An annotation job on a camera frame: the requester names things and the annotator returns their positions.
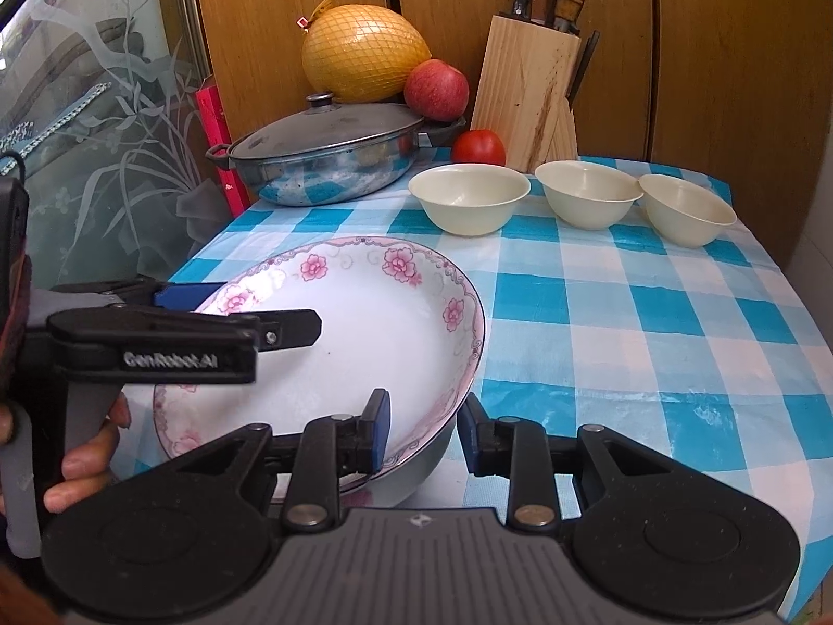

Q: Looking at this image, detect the red apple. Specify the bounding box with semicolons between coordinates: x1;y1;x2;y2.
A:
404;59;469;123

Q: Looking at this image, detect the pink floral white plate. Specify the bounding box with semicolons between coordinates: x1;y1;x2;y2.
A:
153;237;486;506

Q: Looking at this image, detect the cream bowl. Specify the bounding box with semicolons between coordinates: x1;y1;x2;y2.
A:
534;161;642;231
638;173;737;248
408;164;531;237

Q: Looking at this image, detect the steel pan with handles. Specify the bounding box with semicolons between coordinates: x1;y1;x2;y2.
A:
205;117;466;207

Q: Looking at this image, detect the wooden knife block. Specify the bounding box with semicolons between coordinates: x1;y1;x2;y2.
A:
472;16;582;172

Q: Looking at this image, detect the glass pan lid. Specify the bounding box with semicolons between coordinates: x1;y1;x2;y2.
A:
229;92;424;159

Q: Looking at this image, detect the yellow pomelo in net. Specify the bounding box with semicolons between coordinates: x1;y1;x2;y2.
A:
297;0;432;103

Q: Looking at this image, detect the red tomato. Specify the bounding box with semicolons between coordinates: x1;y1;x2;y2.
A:
450;130;507;167

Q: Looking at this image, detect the person's left hand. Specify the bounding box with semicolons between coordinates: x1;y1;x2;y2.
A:
44;392;131;514

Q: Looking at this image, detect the frosted glass door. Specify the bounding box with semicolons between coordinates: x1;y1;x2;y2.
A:
2;0;232;288

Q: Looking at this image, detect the red flat board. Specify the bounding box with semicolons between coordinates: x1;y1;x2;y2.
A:
196;76;251;217

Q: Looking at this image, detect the black scissors handle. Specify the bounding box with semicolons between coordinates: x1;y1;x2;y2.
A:
566;31;600;107

